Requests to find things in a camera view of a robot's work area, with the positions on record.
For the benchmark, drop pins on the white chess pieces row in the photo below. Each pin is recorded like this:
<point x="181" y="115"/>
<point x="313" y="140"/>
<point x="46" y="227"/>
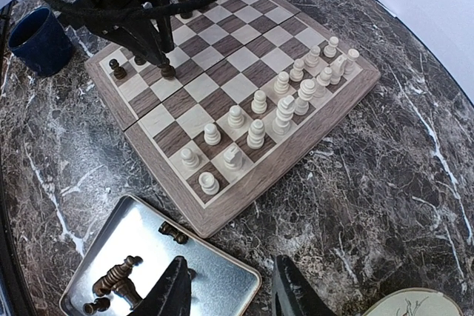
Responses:
<point x="231" y="122"/>

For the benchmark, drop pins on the cream floral ceramic plate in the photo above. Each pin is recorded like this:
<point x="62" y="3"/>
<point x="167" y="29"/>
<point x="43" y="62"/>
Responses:
<point x="415" y="302"/>

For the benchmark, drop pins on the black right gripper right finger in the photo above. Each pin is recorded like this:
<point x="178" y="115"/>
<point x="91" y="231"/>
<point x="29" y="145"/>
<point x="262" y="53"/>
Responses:
<point x="291" y="292"/>

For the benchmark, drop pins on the silver metal tray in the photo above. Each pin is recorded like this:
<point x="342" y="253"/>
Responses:
<point x="221" y="284"/>

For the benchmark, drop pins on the dark blue enamel mug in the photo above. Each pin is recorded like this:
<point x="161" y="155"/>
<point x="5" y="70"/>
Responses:
<point x="40" y="42"/>

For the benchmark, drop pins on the dark wooden chess pawn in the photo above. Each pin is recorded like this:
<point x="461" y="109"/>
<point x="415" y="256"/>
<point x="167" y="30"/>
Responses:
<point x="167" y="70"/>

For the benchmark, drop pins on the dark chess pieces pile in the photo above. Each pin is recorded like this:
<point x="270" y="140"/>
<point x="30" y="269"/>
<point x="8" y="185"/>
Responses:
<point x="117" y="281"/>

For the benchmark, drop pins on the wooden folding chess board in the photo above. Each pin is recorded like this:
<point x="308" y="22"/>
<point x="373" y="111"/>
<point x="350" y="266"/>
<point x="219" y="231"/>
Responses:
<point x="145" y="104"/>

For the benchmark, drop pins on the dark wooden chess knight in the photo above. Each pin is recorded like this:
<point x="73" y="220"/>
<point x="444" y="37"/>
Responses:
<point x="139" y="61"/>

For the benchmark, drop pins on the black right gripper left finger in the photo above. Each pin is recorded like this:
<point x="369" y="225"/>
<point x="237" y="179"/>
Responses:
<point x="171" y="295"/>

